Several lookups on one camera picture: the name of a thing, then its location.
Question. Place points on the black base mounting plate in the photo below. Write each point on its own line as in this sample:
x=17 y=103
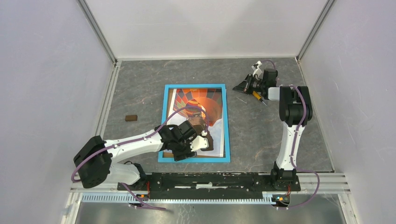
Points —
x=210 y=185

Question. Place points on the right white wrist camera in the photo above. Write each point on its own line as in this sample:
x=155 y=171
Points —
x=257 y=69

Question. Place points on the blue picture frame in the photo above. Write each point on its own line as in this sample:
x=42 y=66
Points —
x=227 y=157

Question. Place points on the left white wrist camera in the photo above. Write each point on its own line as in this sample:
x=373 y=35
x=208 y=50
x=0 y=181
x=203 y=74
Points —
x=202 y=142

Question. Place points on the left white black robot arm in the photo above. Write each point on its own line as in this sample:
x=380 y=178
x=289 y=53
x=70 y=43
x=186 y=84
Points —
x=99 y=160

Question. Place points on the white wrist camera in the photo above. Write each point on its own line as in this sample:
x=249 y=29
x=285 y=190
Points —
x=202 y=142
x=257 y=69

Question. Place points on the yellow handled screwdriver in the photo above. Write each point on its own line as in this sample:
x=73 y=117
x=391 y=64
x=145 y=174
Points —
x=259 y=97

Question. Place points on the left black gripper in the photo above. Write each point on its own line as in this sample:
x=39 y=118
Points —
x=187 y=153

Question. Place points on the hot air balloon photo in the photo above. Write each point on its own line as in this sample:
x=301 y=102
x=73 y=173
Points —
x=203 y=102

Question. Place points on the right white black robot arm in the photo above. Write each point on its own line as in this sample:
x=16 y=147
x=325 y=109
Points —
x=295 y=111

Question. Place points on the light blue cable comb strip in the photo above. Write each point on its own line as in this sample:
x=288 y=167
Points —
x=128 y=198

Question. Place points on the small brown block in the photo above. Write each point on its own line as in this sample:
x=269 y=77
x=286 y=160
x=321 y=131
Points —
x=131 y=118

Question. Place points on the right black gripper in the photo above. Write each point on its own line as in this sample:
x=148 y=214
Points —
x=244 y=86

